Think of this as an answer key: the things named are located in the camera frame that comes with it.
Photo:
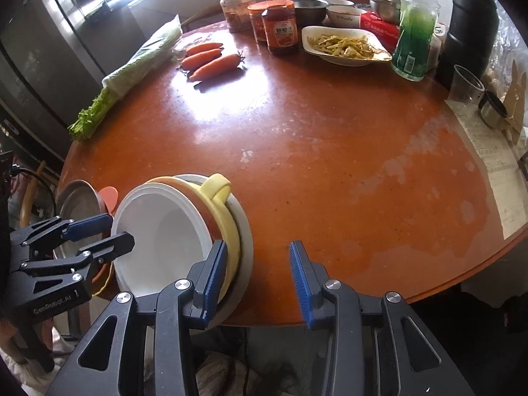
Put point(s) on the carrot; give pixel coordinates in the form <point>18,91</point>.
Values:
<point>200,60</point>
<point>216,66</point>
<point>204,48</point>

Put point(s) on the green plastic bottle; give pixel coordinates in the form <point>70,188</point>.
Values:
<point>414,37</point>

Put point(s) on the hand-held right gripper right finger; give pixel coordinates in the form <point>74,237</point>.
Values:
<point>299,280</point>

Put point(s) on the steel bowl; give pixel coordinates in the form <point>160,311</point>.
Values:
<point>385,6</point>
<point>309,10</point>
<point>244,239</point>

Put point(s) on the orange-capped sauce bottle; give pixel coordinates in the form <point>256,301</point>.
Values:
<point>281,29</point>

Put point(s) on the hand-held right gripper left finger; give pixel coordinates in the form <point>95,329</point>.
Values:
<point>214,280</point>

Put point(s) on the small steel cup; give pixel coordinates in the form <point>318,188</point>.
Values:
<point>493,111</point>

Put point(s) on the grey refrigerator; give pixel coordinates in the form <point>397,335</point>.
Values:
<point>41,62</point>

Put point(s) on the red bowl with white inside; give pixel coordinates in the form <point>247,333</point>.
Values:
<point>165,231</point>

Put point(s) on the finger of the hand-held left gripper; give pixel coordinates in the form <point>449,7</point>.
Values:
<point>88,225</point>
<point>111,245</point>

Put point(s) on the white plate with food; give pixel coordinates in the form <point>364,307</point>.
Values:
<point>346,47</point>

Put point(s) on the small white bottle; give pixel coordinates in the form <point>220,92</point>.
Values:
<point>439,45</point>

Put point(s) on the small white bowl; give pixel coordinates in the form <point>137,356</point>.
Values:
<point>346,15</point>

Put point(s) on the red tissue box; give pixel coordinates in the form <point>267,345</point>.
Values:
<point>379,29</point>

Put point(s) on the cardboard rabbit cutout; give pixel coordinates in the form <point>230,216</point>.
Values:
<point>515,103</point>

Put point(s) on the black-lidded pickle jar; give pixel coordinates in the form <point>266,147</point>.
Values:
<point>235,10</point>

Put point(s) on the red-lidded sauce jar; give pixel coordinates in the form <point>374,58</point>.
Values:
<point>256,24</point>

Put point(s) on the celery in plastic bag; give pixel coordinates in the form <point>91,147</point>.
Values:
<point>132,70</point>

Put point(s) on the black thermos flask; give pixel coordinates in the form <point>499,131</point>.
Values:
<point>470,29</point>

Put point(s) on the clear plastic cup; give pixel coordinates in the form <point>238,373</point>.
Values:
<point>464,84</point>

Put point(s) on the round metal plate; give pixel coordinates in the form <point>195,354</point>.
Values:
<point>78,210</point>

